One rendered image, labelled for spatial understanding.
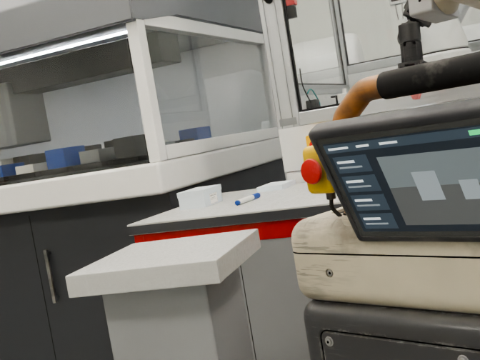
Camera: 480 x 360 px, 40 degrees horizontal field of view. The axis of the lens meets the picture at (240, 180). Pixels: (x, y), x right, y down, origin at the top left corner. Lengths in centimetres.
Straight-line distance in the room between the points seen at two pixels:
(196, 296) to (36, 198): 138
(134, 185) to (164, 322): 107
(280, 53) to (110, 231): 85
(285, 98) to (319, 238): 129
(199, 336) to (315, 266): 28
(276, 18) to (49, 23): 76
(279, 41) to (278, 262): 85
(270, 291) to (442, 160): 98
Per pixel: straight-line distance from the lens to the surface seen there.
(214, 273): 108
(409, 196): 81
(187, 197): 193
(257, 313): 171
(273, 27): 223
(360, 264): 93
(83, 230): 243
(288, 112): 221
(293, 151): 221
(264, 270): 167
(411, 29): 186
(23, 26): 243
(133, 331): 121
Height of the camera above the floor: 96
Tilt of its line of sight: 4 degrees down
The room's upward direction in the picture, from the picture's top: 9 degrees counter-clockwise
